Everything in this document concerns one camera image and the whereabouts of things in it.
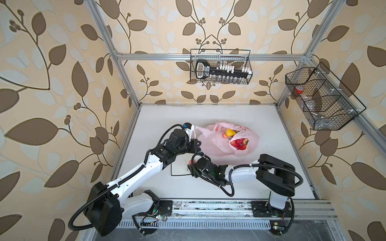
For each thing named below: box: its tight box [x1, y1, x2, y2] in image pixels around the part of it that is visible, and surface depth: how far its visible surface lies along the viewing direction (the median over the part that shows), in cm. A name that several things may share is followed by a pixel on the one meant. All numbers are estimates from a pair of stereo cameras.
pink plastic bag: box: [194, 121, 260, 158], surface depth 86 cm
